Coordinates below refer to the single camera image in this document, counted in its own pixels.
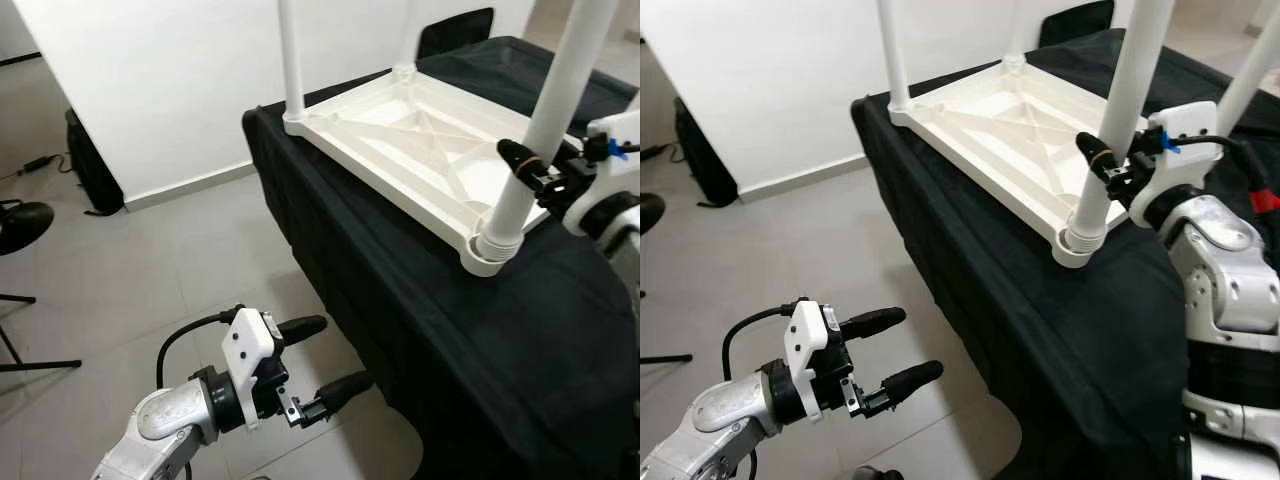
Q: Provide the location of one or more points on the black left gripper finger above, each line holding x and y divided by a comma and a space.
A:
300, 330
872, 323
908, 385
340, 392

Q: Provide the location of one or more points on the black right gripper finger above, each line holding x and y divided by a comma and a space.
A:
520, 160
1098, 158

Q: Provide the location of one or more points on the white plastic table leg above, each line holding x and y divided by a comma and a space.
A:
1125, 100
406, 40
1015, 30
555, 90
1250, 80
893, 50
291, 60

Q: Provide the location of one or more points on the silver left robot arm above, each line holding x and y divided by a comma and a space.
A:
720, 415
165, 420

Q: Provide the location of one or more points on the black robot left foot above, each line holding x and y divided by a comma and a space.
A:
880, 473

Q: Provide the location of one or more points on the black tablecloth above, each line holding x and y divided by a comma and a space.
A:
1050, 350
450, 350

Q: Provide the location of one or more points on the black floor bin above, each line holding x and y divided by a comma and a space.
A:
705, 155
95, 165

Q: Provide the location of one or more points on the black floor stand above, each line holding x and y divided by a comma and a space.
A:
20, 225
665, 358

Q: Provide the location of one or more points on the black power adapter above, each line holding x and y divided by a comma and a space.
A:
40, 164

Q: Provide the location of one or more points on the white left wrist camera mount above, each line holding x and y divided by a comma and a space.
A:
245, 350
805, 340

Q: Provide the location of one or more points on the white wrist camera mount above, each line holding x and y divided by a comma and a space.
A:
615, 128
805, 340
245, 350
1190, 125

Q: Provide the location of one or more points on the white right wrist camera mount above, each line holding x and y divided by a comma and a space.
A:
1190, 125
615, 128

